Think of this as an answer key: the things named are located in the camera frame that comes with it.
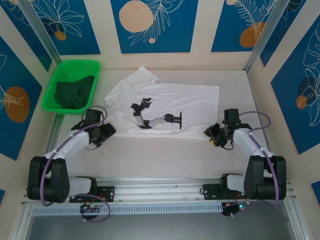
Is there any blue floral wall poster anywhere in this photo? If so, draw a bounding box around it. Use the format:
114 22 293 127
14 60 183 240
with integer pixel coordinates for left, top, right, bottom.
259 0 308 68
211 0 278 53
24 0 101 56
110 0 199 54
271 23 320 155
0 34 43 161
0 0 53 73

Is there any aluminium corner post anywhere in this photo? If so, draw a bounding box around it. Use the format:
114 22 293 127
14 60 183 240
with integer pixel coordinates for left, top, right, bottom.
244 0 288 74
18 0 63 65

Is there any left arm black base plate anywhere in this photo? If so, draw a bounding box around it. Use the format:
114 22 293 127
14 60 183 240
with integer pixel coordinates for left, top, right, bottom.
69 185 116 204

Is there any white printed t-shirt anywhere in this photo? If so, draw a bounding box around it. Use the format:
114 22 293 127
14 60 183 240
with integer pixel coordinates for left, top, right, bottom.
104 66 220 141

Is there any green plastic basket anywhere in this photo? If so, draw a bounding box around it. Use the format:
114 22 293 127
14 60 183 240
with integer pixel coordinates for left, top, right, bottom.
41 59 101 116

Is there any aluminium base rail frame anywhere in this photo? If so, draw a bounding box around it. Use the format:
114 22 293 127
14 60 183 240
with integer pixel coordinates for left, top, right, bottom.
21 176 298 208

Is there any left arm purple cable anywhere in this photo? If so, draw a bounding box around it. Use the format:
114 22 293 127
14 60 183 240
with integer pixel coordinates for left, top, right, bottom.
39 106 111 222

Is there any grey slotted cable duct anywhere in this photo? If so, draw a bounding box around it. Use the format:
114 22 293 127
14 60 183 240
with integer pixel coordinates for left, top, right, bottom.
31 202 224 217

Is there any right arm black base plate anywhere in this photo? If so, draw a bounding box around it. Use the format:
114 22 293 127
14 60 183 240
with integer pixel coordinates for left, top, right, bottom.
201 183 250 201

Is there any dark green t-shirt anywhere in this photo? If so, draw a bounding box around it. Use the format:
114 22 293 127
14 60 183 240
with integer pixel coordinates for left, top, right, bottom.
54 74 96 110

